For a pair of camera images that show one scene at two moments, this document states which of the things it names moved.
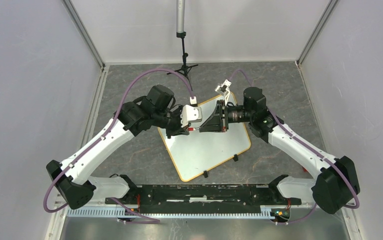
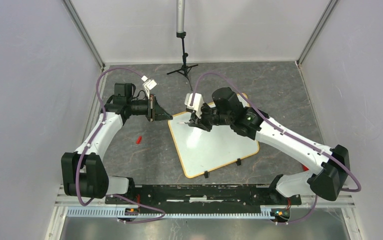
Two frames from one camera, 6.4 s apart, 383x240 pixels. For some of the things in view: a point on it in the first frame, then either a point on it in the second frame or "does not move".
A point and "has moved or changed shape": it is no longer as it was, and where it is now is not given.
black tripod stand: (181, 33) does not move
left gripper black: (178, 130) -> (155, 112)
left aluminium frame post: (70, 8) does not move
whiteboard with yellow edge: (195, 153) has moved or changed shape
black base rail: (197, 199) does not move
